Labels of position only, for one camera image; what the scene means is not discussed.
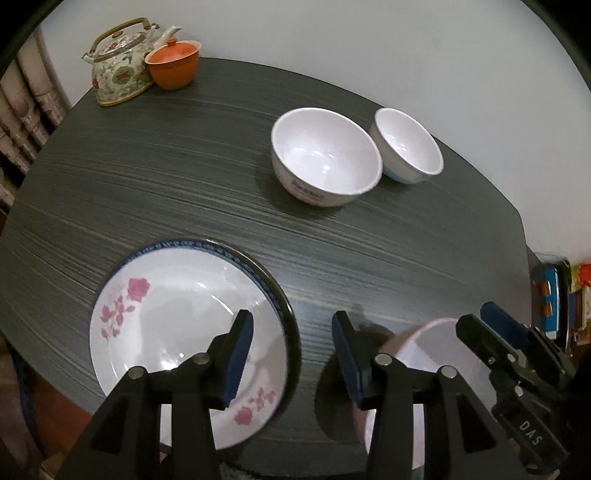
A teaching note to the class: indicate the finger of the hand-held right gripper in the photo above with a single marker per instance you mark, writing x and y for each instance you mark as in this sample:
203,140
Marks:
503,321
485,344

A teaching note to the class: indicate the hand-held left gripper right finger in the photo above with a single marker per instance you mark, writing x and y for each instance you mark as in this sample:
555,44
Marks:
347,364

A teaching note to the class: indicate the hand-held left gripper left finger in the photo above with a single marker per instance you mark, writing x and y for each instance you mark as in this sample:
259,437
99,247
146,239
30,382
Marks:
240,360

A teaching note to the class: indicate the pink bowl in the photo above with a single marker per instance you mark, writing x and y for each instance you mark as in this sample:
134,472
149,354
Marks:
438,346

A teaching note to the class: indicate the white plate with pink flowers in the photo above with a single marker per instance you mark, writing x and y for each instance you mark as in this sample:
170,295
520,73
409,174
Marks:
184,300

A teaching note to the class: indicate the large blue floral plate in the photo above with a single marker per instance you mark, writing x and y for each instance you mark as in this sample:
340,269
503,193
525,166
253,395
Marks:
194,244

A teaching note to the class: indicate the small white bowl blue print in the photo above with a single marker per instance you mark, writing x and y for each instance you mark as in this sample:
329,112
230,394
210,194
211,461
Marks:
406,138

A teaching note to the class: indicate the white bowl with dark lettering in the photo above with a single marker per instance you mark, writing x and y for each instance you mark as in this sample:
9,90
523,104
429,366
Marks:
323,152

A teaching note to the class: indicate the blue cardboard box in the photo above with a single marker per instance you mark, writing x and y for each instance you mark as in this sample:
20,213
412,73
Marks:
549,300

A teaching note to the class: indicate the colourful books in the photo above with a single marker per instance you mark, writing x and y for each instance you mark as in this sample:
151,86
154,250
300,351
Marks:
581,300

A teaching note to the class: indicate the orange lidded cup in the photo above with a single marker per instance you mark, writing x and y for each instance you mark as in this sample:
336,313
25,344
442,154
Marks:
173,69

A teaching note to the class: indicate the floral ceramic teapot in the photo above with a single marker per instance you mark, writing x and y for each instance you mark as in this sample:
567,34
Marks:
120,69

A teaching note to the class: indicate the beige patterned curtain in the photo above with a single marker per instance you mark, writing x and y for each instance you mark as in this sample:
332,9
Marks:
27,115

